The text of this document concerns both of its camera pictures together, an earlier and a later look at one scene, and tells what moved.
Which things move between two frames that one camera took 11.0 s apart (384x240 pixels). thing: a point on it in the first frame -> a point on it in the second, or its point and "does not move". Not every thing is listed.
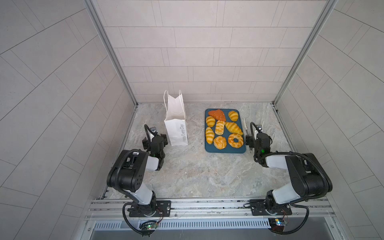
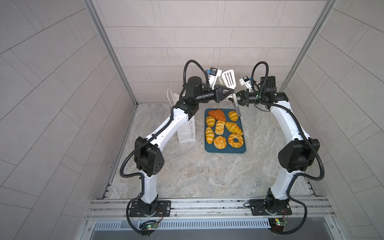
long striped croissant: [232, 127] does not move
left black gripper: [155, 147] -> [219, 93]
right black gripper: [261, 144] -> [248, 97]
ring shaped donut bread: [236, 145] does not move
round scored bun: [219, 142] does not move
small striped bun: [210, 121] does not move
